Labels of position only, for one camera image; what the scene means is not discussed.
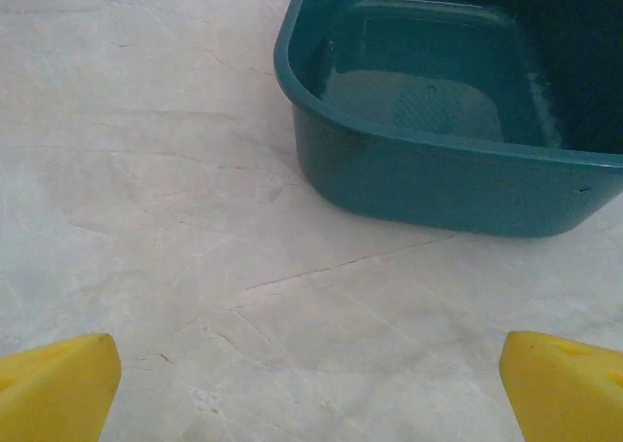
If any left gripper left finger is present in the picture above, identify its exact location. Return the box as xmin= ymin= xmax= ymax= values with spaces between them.
xmin=0 ymin=333 xmax=123 ymax=442

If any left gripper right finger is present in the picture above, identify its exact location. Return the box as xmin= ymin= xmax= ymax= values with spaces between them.
xmin=499 ymin=330 xmax=623 ymax=442

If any teal plastic bin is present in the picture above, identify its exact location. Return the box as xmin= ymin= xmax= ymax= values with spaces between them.
xmin=273 ymin=0 xmax=623 ymax=239

